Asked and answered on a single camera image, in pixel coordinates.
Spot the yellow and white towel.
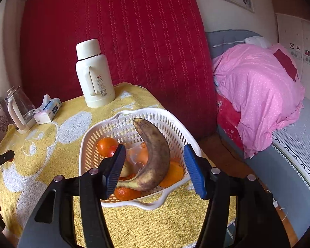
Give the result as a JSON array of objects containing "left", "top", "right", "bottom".
[{"left": 0, "top": 83, "right": 237, "bottom": 248}]

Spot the red quilted cover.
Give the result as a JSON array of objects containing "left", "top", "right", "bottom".
[{"left": 20, "top": 0, "right": 217, "bottom": 140}]

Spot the medium orange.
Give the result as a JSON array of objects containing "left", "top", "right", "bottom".
[
  {"left": 114, "top": 187, "right": 142, "bottom": 201},
  {"left": 97, "top": 137, "right": 119, "bottom": 158}
]

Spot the white plastic basket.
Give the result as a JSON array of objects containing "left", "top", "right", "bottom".
[{"left": 79, "top": 108, "right": 203, "bottom": 210}]

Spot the cream thermos jug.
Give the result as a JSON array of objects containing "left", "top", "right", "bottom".
[{"left": 75, "top": 39, "right": 116, "bottom": 108}]

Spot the white pillow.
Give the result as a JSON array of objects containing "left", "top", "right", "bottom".
[{"left": 244, "top": 36, "right": 273, "bottom": 49}]

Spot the pink dotted duvet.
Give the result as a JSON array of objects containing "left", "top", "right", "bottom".
[{"left": 212, "top": 43, "right": 306, "bottom": 159}]

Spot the white cable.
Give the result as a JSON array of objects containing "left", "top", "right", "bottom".
[{"left": 271, "top": 194, "right": 288, "bottom": 223}]

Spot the overripe brown banana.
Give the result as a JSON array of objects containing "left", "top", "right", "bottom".
[{"left": 116, "top": 117, "right": 171, "bottom": 192}]

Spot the dark red cloth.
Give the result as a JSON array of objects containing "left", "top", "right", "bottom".
[{"left": 272, "top": 49, "right": 300, "bottom": 82}]

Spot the brown round fruit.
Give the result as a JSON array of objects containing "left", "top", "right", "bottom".
[{"left": 119, "top": 164, "right": 131, "bottom": 177}]

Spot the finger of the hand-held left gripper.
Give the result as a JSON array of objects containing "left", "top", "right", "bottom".
[{"left": 0, "top": 150, "right": 15, "bottom": 172}]

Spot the orange plastic bag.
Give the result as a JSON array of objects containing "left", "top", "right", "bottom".
[{"left": 125, "top": 142, "right": 149, "bottom": 172}]

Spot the glass electric kettle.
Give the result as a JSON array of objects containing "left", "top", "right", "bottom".
[{"left": 4, "top": 86, "right": 37, "bottom": 134}]

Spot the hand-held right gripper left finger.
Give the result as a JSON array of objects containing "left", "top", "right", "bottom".
[{"left": 18, "top": 144, "right": 126, "bottom": 248}]

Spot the large orange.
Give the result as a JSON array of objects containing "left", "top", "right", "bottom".
[{"left": 159, "top": 160, "right": 184, "bottom": 188}]

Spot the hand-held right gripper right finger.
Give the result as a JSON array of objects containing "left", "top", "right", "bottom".
[{"left": 183, "top": 144, "right": 291, "bottom": 248}]

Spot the red floral sheet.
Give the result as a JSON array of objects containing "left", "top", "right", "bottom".
[{"left": 216, "top": 93, "right": 246, "bottom": 158}]

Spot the tissue pack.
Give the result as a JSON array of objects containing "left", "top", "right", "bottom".
[{"left": 33, "top": 94, "right": 62, "bottom": 124}]

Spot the grey upholstered bed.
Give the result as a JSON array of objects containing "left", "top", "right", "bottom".
[{"left": 205, "top": 29, "right": 310, "bottom": 212}]

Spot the beige wardrobe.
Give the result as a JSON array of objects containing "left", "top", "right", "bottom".
[{"left": 270, "top": 0, "right": 310, "bottom": 109}]

